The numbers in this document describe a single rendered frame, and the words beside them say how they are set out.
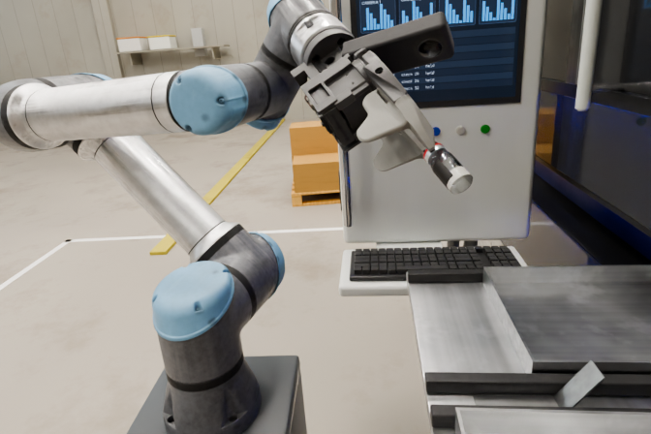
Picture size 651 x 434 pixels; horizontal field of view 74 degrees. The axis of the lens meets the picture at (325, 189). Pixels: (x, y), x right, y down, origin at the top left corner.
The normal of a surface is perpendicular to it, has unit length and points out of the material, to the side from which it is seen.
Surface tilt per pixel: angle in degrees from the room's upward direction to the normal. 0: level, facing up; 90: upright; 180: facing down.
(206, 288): 7
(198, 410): 72
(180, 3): 90
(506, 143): 90
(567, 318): 0
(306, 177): 90
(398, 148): 45
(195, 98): 90
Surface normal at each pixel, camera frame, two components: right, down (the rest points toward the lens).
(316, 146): 0.00, 0.31
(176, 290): -0.11, -0.90
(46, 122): -0.33, 0.44
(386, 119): -0.43, -0.53
